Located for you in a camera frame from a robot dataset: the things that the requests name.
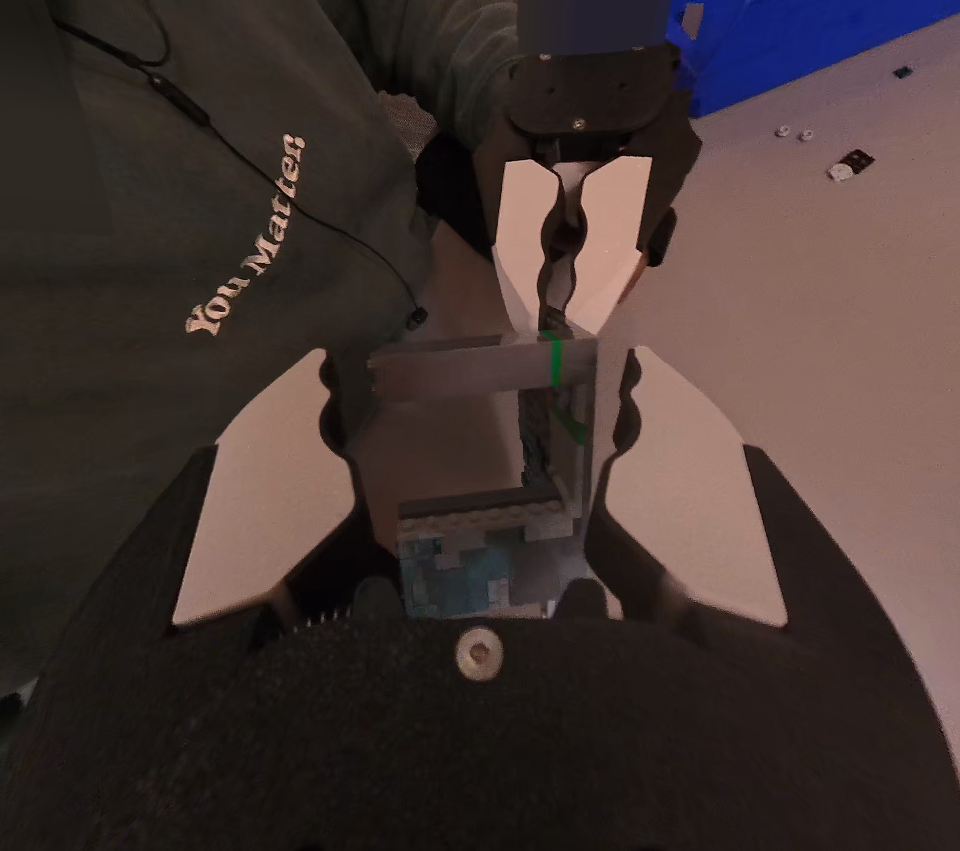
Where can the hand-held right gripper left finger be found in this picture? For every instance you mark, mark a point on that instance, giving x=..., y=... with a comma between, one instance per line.
x=255, y=506

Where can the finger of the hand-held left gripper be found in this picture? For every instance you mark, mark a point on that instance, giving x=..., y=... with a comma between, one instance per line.
x=619, y=213
x=521, y=213

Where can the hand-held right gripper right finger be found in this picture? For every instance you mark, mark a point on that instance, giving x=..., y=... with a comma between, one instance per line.
x=690, y=506

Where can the grey brick building model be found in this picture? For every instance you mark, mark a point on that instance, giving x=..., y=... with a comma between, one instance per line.
x=465, y=371

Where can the person's left forearm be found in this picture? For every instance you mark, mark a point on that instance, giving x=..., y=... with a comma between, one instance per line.
x=457, y=41

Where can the grey desk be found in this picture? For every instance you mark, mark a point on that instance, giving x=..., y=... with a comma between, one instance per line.
x=787, y=341

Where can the person's dark trousers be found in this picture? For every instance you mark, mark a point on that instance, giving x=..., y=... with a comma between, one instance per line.
x=450, y=191

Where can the blue plastic storage bin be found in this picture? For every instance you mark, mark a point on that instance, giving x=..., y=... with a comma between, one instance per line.
x=750, y=63

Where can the white round brick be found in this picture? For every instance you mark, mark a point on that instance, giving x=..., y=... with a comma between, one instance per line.
x=838, y=172

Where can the person in green hoodie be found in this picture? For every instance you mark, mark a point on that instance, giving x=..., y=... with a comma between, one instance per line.
x=150, y=266

